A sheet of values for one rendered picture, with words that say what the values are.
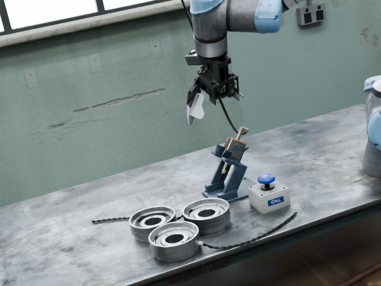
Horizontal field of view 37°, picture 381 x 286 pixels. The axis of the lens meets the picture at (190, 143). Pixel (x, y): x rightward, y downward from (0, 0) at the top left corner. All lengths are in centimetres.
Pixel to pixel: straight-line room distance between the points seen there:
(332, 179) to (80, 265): 63
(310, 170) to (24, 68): 162
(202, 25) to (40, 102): 162
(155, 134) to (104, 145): 27
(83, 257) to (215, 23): 58
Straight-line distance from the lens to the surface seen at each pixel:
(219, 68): 129
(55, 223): 147
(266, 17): 121
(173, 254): 115
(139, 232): 125
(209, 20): 123
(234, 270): 158
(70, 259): 128
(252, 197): 132
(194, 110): 139
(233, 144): 137
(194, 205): 131
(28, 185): 287
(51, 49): 273
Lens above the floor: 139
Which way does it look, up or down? 19 degrees down
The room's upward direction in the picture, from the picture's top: 10 degrees counter-clockwise
